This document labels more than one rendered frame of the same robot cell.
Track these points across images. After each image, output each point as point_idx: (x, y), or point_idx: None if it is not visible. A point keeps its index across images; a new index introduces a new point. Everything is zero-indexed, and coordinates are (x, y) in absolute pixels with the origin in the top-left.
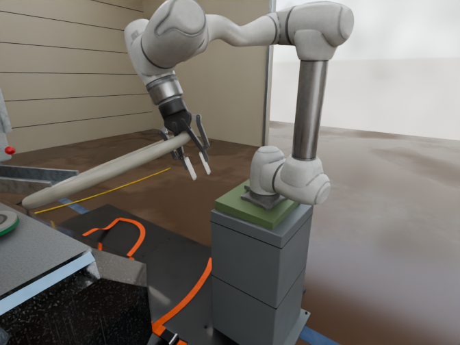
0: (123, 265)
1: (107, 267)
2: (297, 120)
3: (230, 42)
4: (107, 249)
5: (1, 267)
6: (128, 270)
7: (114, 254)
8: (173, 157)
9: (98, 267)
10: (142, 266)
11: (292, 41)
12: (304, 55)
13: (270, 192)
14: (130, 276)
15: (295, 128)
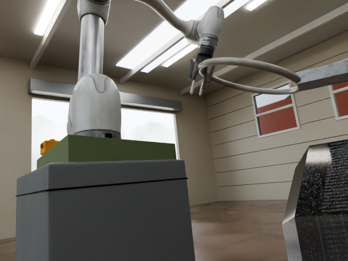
0: (297, 183)
1: (298, 169)
2: (102, 63)
3: (165, 18)
4: (334, 175)
5: None
6: (294, 191)
7: (304, 169)
8: (210, 80)
9: (299, 161)
10: (293, 210)
11: (105, 2)
12: (106, 22)
13: None
14: (290, 197)
15: (102, 68)
